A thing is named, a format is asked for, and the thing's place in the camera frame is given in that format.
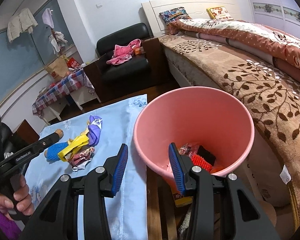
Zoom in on red gift bag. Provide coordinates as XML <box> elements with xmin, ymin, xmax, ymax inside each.
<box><xmin>66</xmin><ymin>57</ymin><xmax>81</xmax><ymax>69</ymax></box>

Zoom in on orange box on armchair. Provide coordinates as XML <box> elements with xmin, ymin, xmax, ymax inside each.
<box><xmin>134</xmin><ymin>47</ymin><xmax>145</xmax><ymax>55</ymax></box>

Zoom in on hanging lilac garment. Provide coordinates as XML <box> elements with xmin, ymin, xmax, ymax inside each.
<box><xmin>42</xmin><ymin>8</ymin><xmax>55</xmax><ymax>29</ymax></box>

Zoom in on pink plastic trash bucket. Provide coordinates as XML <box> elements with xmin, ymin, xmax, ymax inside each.
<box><xmin>133</xmin><ymin>86</ymin><xmax>255</xmax><ymax>189</ymax></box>

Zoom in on pink clothing on armchair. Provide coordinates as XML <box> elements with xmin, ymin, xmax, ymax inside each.
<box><xmin>106</xmin><ymin>39</ymin><xmax>141</xmax><ymax>65</ymax></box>

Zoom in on printed paper wrapper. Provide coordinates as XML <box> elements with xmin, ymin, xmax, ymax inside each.
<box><xmin>68</xmin><ymin>147</ymin><xmax>95</xmax><ymax>172</ymax></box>

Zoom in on checkered cloth side table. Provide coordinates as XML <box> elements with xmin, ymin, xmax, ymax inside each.
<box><xmin>32</xmin><ymin>68</ymin><xmax>100</xmax><ymax>124</ymax></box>

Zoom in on brown round fruit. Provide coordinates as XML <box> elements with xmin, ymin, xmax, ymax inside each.
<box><xmin>55</xmin><ymin>129</ymin><xmax>64</xmax><ymax>139</ymax></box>
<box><xmin>44</xmin><ymin>148</ymin><xmax>57</xmax><ymax>160</ymax></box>

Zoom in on yellow floral pillow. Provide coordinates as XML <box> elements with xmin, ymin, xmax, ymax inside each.
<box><xmin>207</xmin><ymin>7</ymin><xmax>234</xmax><ymax>21</ymax></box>

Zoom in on red foam fruit net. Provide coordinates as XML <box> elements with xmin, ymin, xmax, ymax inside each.
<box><xmin>190</xmin><ymin>154</ymin><xmax>212</xmax><ymax>173</ymax></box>

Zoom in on black leather armchair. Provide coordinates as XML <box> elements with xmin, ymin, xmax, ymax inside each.
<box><xmin>83</xmin><ymin>23</ymin><xmax>168</xmax><ymax>102</ymax></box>

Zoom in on orange polka dot quilt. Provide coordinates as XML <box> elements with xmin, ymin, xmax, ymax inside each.
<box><xmin>168</xmin><ymin>18</ymin><xmax>300</xmax><ymax>82</ymax></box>

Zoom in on colourful patterned pillow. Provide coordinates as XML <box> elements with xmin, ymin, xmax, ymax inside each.
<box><xmin>159</xmin><ymin>7</ymin><xmax>191</xmax><ymax>25</ymax></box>

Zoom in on purple face mask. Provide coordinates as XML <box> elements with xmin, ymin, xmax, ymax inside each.
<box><xmin>87</xmin><ymin>115</ymin><xmax>103</xmax><ymax>146</ymax></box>

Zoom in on lilac wardrobe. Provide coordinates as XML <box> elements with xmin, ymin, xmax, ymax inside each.
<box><xmin>250</xmin><ymin>0</ymin><xmax>300</xmax><ymax>39</ymax></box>

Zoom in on hanging cream sweater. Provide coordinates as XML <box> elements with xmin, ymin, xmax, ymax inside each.
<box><xmin>7</xmin><ymin>8</ymin><xmax>38</xmax><ymax>43</ymax></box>

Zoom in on clear red snack bag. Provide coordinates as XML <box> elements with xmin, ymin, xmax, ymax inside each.
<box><xmin>178</xmin><ymin>142</ymin><xmax>200</xmax><ymax>157</ymax></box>

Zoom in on white wooden headboard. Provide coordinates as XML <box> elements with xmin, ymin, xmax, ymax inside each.
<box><xmin>141</xmin><ymin>0</ymin><xmax>254</xmax><ymax>37</ymax></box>

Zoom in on blue foam fruit net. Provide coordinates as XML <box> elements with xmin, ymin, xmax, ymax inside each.
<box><xmin>47</xmin><ymin>142</ymin><xmax>68</xmax><ymax>161</ymax></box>

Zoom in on brown paper shopping bag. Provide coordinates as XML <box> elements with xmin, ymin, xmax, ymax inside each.
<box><xmin>44</xmin><ymin>56</ymin><xmax>69</xmax><ymax>82</ymax></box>

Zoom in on hanging clothes on rack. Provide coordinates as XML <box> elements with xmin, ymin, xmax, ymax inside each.
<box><xmin>49</xmin><ymin>31</ymin><xmax>68</xmax><ymax>55</ymax></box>

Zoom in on bed with brown blanket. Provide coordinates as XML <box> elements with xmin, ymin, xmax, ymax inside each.
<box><xmin>159</xmin><ymin>35</ymin><xmax>300</xmax><ymax>226</ymax></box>

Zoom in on yellow foam fruit net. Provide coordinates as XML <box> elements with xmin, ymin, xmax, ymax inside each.
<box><xmin>58</xmin><ymin>134</ymin><xmax>89</xmax><ymax>161</ymax></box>

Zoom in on dark wooden side cabinet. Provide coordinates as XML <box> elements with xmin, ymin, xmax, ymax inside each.
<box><xmin>14</xmin><ymin>119</ymin><xmax>39</xmax><ymax>145</ymax></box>

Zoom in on person left hand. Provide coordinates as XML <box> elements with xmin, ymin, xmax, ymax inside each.
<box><xmin>0</xmin><ymin>174</ymin><xmax>34</xmax><ymax>220</ymax></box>

